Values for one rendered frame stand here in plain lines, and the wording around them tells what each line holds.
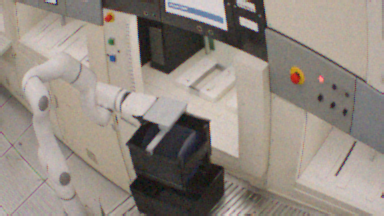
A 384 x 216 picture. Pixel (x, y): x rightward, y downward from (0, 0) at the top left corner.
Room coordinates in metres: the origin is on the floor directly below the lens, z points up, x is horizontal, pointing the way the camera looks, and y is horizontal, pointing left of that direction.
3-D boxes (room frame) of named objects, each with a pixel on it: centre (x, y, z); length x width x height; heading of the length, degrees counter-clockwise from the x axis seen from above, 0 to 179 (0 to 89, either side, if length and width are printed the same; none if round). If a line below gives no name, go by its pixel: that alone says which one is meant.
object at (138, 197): (1.57, 0.09, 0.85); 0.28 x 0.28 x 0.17; 56
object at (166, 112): (1.57, 0.09, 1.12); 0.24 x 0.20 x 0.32; 147
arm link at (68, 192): (1.50, 0.62, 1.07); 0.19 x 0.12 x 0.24; 37
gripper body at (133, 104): (1.63, 0.18, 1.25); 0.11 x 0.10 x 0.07; 57
